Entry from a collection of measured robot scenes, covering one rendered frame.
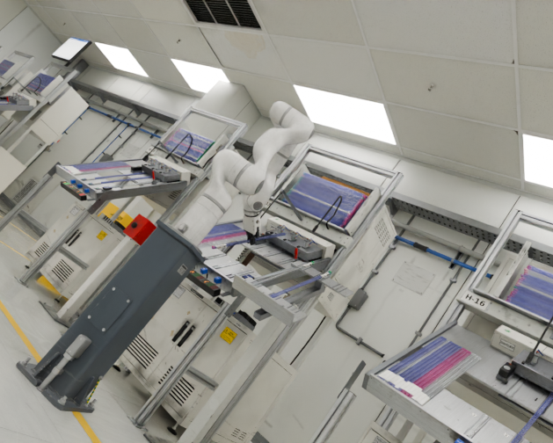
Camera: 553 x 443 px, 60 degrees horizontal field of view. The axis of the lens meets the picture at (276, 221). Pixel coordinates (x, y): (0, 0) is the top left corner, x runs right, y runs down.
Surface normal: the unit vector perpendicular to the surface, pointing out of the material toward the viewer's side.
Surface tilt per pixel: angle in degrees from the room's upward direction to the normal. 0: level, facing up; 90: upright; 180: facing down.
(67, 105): 90
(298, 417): 90
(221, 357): 90
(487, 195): 90
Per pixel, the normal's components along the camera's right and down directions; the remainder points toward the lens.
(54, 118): 0.69, 0.33
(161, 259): -0.13, -0.40
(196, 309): -0.40, -0.56
